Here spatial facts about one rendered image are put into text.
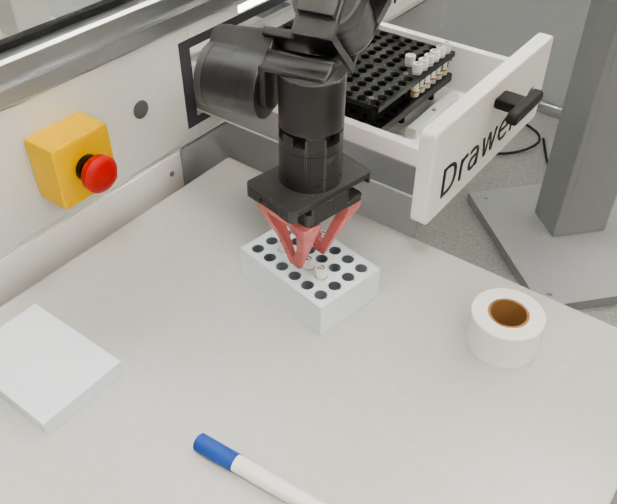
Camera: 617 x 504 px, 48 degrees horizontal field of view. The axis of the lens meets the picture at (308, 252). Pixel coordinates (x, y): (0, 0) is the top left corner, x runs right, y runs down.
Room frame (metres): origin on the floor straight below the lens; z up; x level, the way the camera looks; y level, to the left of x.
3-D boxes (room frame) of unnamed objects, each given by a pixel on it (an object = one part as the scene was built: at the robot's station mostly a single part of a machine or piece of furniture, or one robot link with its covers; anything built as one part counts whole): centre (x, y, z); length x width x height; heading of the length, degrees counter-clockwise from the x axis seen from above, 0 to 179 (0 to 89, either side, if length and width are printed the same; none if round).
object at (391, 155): (0.81, -0.03, 0.86); 0.40 x 0.26 x 0.06; 53
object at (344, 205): (0.53, 0.00, 0.86); 0.07 x 0.07 x 0.09; 44
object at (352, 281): (0.54, 0.00, 0.78); 0.12 x 0.08 x 0.04; 43
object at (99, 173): (0.58, 0.21, 0.88); 0.04 x 0.03 x 0.04; 143
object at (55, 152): (0.60, 0.24, 0.88); 0.07 x 0.05 x 0.07; 143
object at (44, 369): (0.42, 0.25, 0.77); 0.13 x 0.09 x 0.02; 53
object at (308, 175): (0.53, 0.00, 0.93); 0.10 x 0.07 x 0.07; 134
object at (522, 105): (0.67, -0.22, 0.91); 0.07 x 0.04 x 0.01; 143
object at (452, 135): (0.69, -0.20, 0.87); 0.29 x 0.02 x 0.11; 143
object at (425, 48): (0.81, -0.04, 0.87); 0.22 x 0.18 x 0.06; 53
